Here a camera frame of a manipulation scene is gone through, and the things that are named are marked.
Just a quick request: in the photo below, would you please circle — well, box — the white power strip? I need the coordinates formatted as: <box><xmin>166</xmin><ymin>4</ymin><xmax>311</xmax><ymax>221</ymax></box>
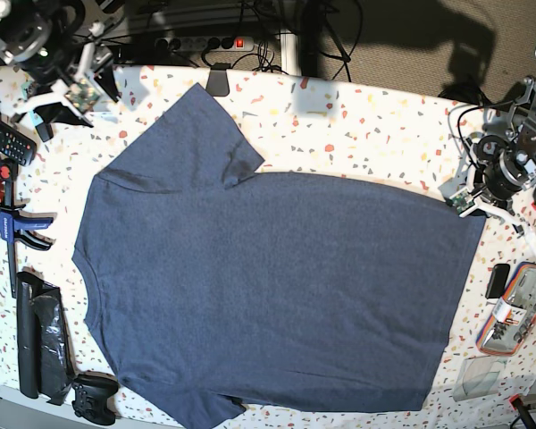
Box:
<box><xmin>155</xmin><ymin>36</ymin><xmax>255</xmax><ymax>53</ymax></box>

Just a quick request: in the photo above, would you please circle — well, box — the small black box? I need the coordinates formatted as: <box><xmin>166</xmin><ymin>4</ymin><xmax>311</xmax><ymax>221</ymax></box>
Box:
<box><xmin>485</xmin><ymin>264</ymin><xmax>510</xmax><ymax>299</ymax></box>

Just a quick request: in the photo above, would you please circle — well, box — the light blue highlighter pen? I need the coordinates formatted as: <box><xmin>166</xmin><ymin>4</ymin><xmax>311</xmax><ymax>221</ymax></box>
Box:
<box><xmin>29</xmin><ymin>111</ymin><xmax>54</xmax><ymax>142</ymax></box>

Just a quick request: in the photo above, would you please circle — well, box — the black garbage bag roll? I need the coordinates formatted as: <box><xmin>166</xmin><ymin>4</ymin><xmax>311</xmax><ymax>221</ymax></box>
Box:
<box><xmin>16</xmin><ymin>271</ymin><xmax>75</xmax><ymax>406</ymax></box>

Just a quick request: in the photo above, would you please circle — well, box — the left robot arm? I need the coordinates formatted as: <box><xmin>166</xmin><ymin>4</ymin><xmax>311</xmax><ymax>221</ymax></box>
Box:
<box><xmin>449</xmin><ymin>49</ymin><xmax>536</xmax><ymax>235</ymax></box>

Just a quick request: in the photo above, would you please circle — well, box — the black TV remote control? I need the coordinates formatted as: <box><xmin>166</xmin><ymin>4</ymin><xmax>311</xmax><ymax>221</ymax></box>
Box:
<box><xmin>0</xmin><ymin>120</ymin><xmax>37</xmax><ymax>166</ymax></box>

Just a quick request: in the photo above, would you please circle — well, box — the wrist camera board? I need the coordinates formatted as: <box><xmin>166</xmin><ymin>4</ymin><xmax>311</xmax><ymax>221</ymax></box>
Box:
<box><xmin>65</xmin><ymin>78</ymin><xmax>101</xmax><ymax>114</ymax></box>
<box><xmin>448</xmin><ymin>187</ymin><xmax>477</xmax><ymax>217</ymax></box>

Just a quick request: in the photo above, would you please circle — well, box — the black game controller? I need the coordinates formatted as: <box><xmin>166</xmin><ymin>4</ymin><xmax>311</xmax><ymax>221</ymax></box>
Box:
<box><xmin>71</xmin><ymin>374</ymin><xmax>119</xmax><ymax>426</ymax></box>

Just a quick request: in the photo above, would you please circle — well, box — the black table clamp bracket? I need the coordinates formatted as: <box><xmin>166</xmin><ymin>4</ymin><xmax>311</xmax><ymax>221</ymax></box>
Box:
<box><xmin>205</xmin><ymin>63</ymin><xmax>230</xmax><ymax>97</ymax></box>

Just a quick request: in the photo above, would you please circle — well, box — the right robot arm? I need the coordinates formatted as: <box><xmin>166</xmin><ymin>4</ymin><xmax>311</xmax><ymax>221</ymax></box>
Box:
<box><xmin>0</xmin><ymin>1</ymin><xmax>120</xmax><ymax>128</ymax></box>

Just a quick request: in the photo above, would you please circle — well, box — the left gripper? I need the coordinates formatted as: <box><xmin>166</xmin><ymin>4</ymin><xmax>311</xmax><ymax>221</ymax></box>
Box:
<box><xmin>459</xmin><ymin>135</ymin><xmax>536</xmax><ymax>232</ymax></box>

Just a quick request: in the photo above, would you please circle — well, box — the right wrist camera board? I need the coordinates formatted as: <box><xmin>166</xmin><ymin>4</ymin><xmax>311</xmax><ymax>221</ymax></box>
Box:
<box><xmin>65</xmin><ymin>78</ymin><xmax>101</xmax><ymax>114</ymax></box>

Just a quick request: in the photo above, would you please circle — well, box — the blue black bar clamp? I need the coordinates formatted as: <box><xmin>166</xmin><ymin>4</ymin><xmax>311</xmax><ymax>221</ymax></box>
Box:
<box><xmin>0</xmin><ymin>156</ymin><xmax>54</xmax><ymax>298</ymax></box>

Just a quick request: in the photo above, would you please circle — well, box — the clear plastic packaging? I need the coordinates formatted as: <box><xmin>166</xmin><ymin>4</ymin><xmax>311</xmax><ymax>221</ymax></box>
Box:
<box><xmin>452</xmin><ymin>356</ymin><xmax>507</xmax><ymax>402</ymax></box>

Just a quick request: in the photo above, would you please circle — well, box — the striped transparent pencil case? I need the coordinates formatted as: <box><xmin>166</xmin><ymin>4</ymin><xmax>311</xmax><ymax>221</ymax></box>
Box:
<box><xmin>476</xmin><ymin>263</ymin><xmax>536</xmax><ymax>357</ymax></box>

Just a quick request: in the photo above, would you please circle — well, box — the red black clamp bottom right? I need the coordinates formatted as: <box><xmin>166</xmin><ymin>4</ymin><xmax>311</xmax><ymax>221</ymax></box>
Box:
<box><xmin>508</xmin><ymin>395</ymin><xmax>536</xmax><ymax>429</ymax></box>

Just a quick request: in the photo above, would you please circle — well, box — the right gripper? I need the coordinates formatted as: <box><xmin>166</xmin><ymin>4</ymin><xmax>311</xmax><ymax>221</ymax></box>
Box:
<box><xmin>12</xmin><ymin>42</ymin><xmax>121</xmax><ymax>128</ymax></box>

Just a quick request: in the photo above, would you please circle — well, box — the blue T-shirt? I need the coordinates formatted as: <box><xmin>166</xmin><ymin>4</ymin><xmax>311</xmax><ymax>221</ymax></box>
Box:
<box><xmin>72</xmin><ymin>85</ymin><xmax>485</xmax><ymax>428</ymax></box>

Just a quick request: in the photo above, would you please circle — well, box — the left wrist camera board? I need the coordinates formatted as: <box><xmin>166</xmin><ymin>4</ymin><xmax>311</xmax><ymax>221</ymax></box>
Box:
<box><xmin>448</xmin><ymin>187</ymin><xmax>477</xmax><ymax>217</ymax></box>

